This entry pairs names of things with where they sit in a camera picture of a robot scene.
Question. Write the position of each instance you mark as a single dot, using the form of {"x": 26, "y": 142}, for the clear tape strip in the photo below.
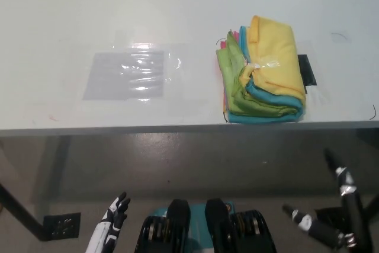
{"x": 266, "y": 64}

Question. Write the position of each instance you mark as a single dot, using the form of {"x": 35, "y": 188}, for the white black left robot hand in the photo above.
{"x": 106, "y": 229}

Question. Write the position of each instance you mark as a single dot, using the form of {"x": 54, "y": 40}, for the clear plastic sleeve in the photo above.
{"x": 174, "y": 69}

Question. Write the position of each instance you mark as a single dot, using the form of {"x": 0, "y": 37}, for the black floor plate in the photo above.
{"x": 62, "y": 226}
{"x": 328, "y": 216}

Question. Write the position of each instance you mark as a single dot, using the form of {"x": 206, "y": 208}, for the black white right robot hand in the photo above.
{"x": 353, "y": 220}

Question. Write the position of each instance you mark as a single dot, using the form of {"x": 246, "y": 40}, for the black tape patch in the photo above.
{"x": 306, "y": 69}

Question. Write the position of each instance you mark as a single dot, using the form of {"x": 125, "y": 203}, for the pink microfibre cloth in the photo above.
{"x": 236, "y": 34}

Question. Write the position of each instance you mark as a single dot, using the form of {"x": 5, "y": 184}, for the blue microfibre cloth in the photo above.
{"x": 260, "y": 119}

